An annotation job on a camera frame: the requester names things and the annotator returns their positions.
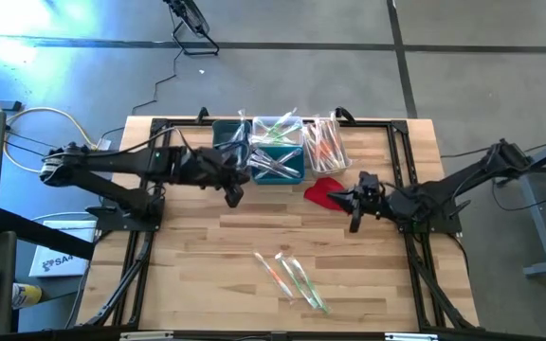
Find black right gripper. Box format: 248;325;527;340
327;172;391;220

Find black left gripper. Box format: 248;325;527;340
191;146;254;190

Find purple white toothbrush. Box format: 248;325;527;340
255;148;303;180
247;155;298;177

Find dark purple toothbrush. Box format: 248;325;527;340
255;150;302;179

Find orange toothbrush yellow bristles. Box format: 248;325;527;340
308;122;331;170

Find pink white toothbrush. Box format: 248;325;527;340
318;117;336;162

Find red cloth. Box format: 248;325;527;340
303;177;348;212

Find teal plastic bin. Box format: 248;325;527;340
252;144;309;186

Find dark grey plastic bin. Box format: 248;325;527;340
211;117;254;175

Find pale blue plastic bin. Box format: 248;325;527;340
251;115;304;149

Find black fan stand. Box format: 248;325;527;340
162;0;221;57

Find white printed box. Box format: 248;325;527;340
28;219;99;279

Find black desk bar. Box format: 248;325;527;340
0;206;97;260

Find yellow can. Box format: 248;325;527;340
10;282;44;310

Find black aluminium frame rail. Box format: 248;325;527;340
76;325;481;334
149;117;411;130
386;118;481;332
76;117;174;329

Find black floor cable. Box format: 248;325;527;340
490;179;546;213
130;46;184;117

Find silver table bracket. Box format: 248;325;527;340
384;332;440;341
119;331;174;340

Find yellow cable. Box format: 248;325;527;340
5;106;103;175

